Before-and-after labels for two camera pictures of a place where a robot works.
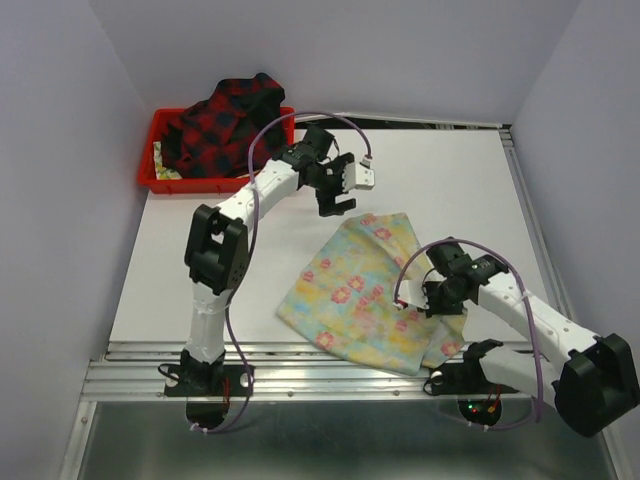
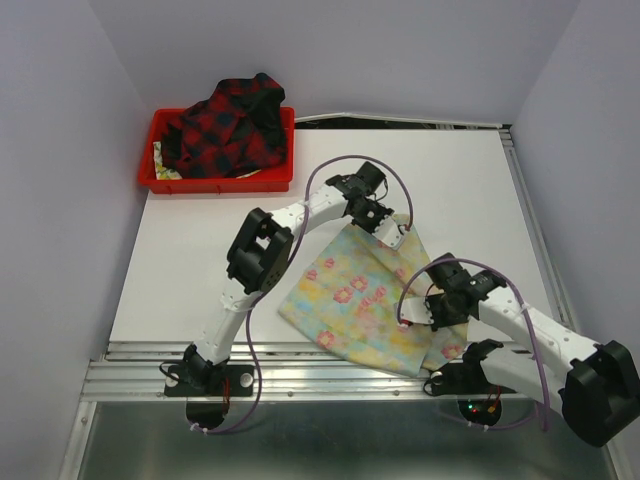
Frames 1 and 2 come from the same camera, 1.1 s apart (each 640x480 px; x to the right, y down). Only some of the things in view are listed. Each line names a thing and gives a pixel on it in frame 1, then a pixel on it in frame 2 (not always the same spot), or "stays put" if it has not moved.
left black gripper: (327, 204) to (382, 213)
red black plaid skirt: (240, 125) stays put
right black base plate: (461, 378) stays put
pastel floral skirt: (344, 299) stays put
